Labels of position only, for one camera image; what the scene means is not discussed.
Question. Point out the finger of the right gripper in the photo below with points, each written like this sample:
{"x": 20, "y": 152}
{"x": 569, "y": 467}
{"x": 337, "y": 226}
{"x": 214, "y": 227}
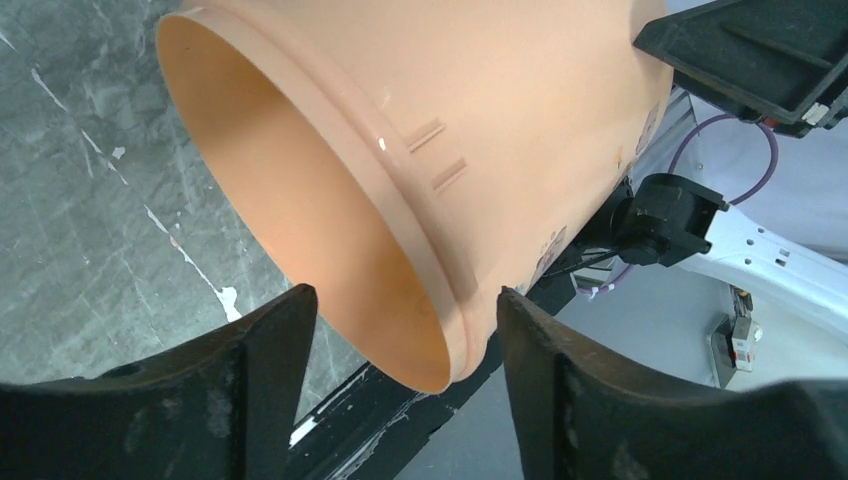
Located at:
{"x": 780, "y": 63}

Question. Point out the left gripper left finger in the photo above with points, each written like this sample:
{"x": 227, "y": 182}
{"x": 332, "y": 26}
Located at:
{"x": 220, "y": 406}

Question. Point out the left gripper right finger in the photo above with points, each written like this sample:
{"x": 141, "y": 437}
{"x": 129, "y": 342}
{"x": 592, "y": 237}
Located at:
{"x": 583, "y": 411}

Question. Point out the orange plastic bucket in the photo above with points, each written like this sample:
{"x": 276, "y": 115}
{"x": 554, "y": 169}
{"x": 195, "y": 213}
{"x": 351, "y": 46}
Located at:
{"x": 409, "y": 159}

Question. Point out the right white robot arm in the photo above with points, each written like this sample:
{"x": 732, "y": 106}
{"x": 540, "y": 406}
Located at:
{"x": 673, "y": 221}

